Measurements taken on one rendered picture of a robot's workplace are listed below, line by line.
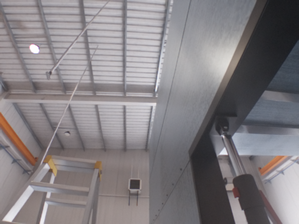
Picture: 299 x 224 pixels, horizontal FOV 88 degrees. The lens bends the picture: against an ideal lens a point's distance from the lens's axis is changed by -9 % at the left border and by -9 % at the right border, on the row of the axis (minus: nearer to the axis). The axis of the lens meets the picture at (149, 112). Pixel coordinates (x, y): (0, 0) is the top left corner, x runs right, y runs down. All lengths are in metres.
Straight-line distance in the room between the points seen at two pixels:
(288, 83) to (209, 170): 1.65
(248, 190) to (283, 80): 1.73
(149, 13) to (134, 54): 1.66
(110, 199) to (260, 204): 10.43
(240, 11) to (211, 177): 0.49
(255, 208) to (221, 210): 0.21
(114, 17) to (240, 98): 6.37
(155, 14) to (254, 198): 6.46
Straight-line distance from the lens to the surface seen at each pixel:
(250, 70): 0.42
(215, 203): 0.60
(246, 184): 0.42
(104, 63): 7.51
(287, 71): 2.02
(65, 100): 8.31
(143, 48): 7.04
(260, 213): 0.41
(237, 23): 0.44
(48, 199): 1.32
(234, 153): 0.46
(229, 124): 0.51
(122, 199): 10.68
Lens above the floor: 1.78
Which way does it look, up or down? 45 degrees up
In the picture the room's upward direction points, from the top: straight up
